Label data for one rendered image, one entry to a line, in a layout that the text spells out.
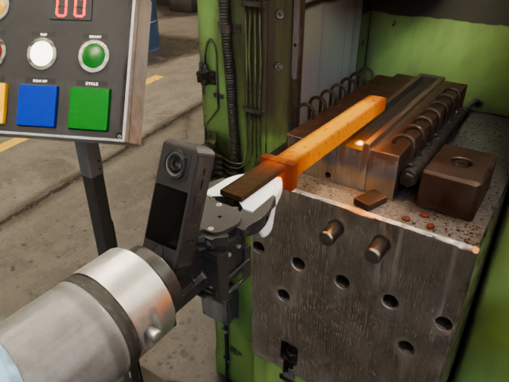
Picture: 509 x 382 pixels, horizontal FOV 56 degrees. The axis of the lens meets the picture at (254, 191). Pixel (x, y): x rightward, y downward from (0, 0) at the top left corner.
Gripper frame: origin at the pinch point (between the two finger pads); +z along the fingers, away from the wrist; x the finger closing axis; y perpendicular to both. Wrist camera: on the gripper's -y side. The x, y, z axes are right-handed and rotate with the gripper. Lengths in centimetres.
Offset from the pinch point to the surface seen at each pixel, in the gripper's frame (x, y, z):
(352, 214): 3.2, 14.8, 19.0
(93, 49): -46.3, -5.0, 13.4
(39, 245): -154, 105, 45
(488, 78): 9, 7, 73
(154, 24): -361, 83, 325
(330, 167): -4.0, 11.4, 25.0
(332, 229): 1.2, 16.9, 16.4
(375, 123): -1.6, 7.0, 36.9
